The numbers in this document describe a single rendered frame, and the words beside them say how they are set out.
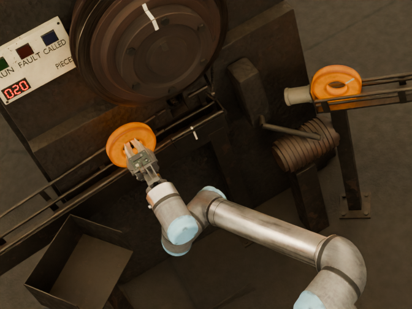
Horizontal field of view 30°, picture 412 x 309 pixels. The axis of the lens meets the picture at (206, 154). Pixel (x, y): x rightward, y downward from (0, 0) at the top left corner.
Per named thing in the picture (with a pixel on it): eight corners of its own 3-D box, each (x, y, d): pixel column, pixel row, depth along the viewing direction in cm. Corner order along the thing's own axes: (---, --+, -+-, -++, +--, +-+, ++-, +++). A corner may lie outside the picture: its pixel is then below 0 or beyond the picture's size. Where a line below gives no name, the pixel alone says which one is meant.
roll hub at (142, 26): (133, 103, 227) (100, 35, 206) (215, 58, 230) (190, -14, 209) (141, 114, 224) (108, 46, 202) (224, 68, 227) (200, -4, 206)
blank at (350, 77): (335, 103, 258) (335, 110, 256) (302, 79, 251) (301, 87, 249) (371, 82, 247) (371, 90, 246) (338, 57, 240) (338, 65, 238)
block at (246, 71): (239, 111, 271) (223, 64, 253) (258, 100, 272) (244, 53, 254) (253, 130, 264) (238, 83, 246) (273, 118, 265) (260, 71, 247)
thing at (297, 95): (289, 95, 260) (284, 84, 256) (315, 92, 257) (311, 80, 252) (288, 109, 256) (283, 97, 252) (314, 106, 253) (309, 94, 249)
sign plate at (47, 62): (3, 101, 229) (-25, 59, 216) (80, 59, 232) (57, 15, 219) (5, 105, 228) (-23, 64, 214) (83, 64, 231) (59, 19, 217)
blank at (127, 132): (96, 142, 233) (100, 149, 231) (138, 113, 233) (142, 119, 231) (120, 168, 245) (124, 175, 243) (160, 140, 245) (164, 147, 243)
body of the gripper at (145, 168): (147, 144, 227) (166, 176, 222) (152, 156, 235) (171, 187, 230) (124, 157, 227) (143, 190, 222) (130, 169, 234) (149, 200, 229)
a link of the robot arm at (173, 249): (202, 238, 239) (203, 221, 228) (178, 265, 234) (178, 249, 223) (179, 220, 242) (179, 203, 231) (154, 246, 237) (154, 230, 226)
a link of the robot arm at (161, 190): (181, 199, 229) (153, 216, 228) (173, 186, 231) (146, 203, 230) (176, 189, 221) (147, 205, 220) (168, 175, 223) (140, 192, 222)
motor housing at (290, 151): (290, 220, 305) (265, 136, 265) (337, 192, 308) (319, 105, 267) (308, 243, 297) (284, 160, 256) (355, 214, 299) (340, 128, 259)
